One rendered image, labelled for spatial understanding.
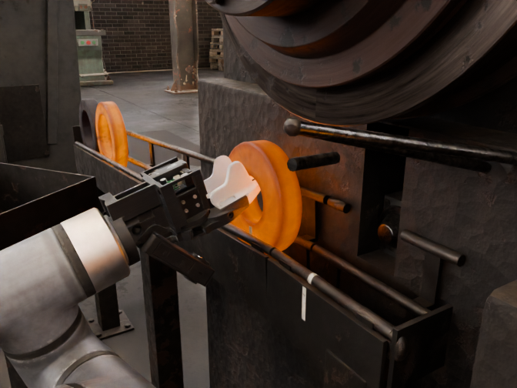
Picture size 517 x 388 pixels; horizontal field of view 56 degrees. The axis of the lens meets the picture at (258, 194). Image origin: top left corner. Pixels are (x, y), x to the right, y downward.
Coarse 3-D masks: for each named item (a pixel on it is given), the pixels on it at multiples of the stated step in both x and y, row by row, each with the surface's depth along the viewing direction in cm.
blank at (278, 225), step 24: (240, 144) 66; (264, 144) 63; (264, 168) 61; (264, 192) 62; (288, 192) 60; (240, 216) 69; (264, 216) 63; (288, 216) 60; (264, 240) 64; (288, 240) 62
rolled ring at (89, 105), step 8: (80, 104) 142; (88, 104) 136; (96, 104) 137; (80, 112) 144; (88, 112) 135; (80, 120) 146; (88, 120) 146; (80, 128) 148; (88, 128) 147; (88, 136) 147; (96, 136) 134; (88, 144) 146; (96, 144) 135
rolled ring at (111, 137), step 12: (96, 108) 128; (108, 108) 121; (96, 120) 131; (108, 120) 120; (120, 120) 120; (96, 132) 133; (108, 132) 132; (120, 132) 119; (108, 144) 132; (120, 144) 120; (108, 156) 130; (120, 156) 121
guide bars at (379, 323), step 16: (80, 144) 144; (112, 160) 116; (256, 240) 61; (272, 256) 58; (288, 256) 56; (304, 272) 53; (320, 288) 51; (336, 288) 50; (352, 304) 47; (368, 320) 45; (384, 320) 44; (400, 352) 42
